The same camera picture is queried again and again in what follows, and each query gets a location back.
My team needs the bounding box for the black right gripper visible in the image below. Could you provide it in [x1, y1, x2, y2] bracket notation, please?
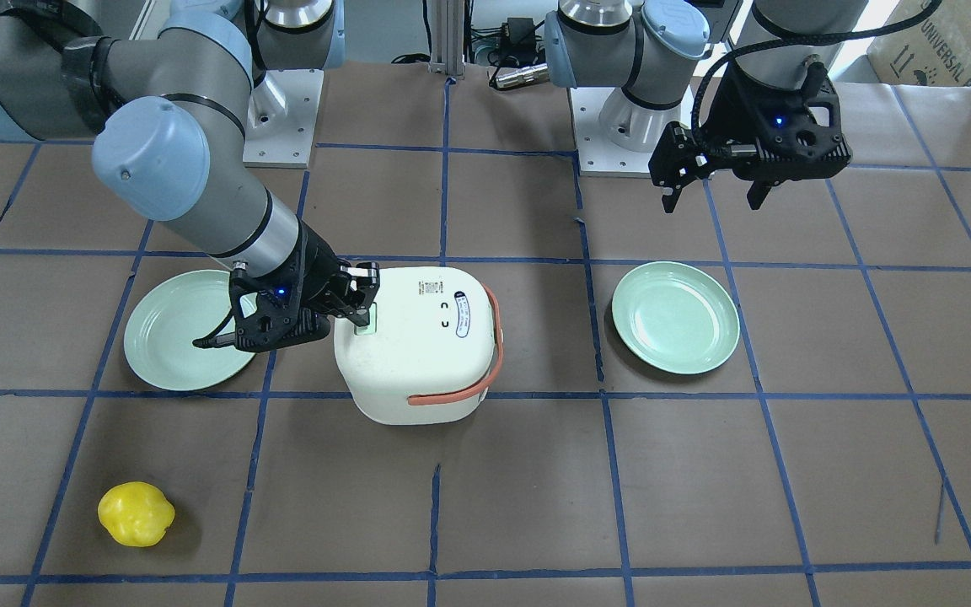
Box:
[192, 223, 381, 353]

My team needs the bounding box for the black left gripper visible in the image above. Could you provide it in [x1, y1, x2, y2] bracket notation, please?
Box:
[648, 61, 852, 214]

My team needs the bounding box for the cream white rice cooker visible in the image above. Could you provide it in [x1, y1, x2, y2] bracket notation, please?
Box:
[334, 266, 504, 426]

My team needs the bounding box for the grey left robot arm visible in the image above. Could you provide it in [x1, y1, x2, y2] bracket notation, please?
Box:
[542, 1, 866, 212]

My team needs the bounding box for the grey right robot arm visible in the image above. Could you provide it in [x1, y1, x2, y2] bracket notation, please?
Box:
[0, 1, 380, 352]

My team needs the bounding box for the green plate far side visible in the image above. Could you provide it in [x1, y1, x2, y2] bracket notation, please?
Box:
[610, 261, 740, 375]

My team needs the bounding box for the green plate near lemon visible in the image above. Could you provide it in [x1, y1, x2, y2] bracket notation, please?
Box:
[123, 270, 255, 391]

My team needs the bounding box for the cardboard box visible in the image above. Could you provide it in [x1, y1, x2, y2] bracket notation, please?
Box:
[866, 1, 971, 86]

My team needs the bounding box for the yellow lemon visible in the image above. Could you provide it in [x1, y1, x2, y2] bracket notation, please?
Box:
[97, 481, 176, 548]

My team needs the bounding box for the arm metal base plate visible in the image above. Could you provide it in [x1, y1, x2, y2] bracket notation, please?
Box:
[243, 69, 326, 169]
[569, 86, 694, 178]

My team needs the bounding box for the aluminium frame post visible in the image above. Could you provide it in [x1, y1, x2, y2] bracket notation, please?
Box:
[426, 1, 471, 81]

